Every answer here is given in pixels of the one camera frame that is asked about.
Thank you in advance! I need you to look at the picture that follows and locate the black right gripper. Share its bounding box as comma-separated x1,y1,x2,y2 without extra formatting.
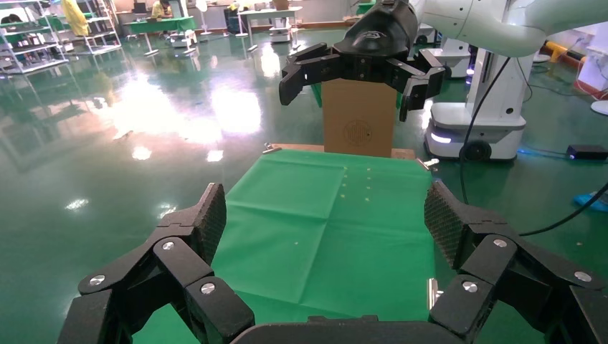
278,0,446,123

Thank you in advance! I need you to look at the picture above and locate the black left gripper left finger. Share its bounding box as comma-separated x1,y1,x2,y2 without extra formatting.
57,182,256,344

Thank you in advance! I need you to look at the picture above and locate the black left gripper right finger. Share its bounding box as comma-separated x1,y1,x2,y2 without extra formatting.
423,180,608,344

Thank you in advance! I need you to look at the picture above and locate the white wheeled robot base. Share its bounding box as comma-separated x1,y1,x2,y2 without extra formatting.
424,44,528,163

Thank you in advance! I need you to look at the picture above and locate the black power adapter box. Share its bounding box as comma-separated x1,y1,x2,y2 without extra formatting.
566,144,608,161

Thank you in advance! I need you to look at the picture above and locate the white work table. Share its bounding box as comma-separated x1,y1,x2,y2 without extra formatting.
236,6,305,52

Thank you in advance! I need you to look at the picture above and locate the blue shoe cover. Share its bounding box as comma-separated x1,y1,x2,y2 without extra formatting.
572,191,608,213

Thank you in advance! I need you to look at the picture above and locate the green table cloth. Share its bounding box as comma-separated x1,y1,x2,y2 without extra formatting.
133,148,440,344

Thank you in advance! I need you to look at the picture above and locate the white standing fan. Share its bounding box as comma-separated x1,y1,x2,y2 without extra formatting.
195,0,214,37

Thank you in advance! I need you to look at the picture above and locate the yellow black barrier bar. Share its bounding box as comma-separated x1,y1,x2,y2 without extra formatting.
543,40,586,64

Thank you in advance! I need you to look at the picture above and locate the green covered table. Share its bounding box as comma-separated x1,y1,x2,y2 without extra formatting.
124,16,199,57

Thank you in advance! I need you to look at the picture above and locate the person in yellow shirt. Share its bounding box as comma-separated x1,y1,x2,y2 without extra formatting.
151,0,175,20

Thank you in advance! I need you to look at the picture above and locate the white shelf rack with ladder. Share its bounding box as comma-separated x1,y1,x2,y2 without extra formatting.
62,0,123,56

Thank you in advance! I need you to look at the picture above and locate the white storage shelf rack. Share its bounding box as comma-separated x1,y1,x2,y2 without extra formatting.
0,0,68,77

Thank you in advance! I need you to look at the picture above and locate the yellow hanging garment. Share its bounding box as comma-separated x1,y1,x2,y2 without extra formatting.
62,0,91,37

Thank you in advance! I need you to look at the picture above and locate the black curved floor cable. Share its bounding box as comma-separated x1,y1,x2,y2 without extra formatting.
518,182,608,237

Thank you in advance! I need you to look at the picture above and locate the black hanging robot cable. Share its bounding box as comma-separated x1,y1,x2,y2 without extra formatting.
458,57,513,206

